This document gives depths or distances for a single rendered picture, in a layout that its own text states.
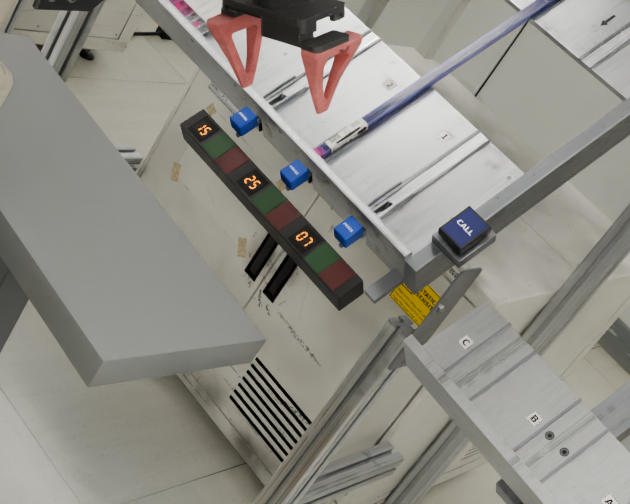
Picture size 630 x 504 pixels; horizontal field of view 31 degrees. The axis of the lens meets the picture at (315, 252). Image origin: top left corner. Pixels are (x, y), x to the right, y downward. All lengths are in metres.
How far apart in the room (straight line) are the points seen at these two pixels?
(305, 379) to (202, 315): 0.64
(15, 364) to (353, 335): 0.60
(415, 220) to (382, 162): 0.10
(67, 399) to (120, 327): 0.84
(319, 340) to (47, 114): 0.63
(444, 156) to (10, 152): 0.54
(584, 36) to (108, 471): 1.03
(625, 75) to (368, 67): 0.34
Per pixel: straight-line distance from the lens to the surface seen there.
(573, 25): 1.62
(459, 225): 1.37
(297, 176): 1.45
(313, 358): 1.89
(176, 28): 1.64
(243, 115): 1.51
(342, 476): 1.70
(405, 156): 1.47
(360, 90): 1.54
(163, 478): 2.00
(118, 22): 3.04
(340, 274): 1.40
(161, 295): 1.29
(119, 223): 1.36
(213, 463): 2.09
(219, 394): 2.04
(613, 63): 1.59
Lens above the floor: 1.30
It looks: 27 degrees down
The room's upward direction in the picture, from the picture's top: 34 degrees clockwise
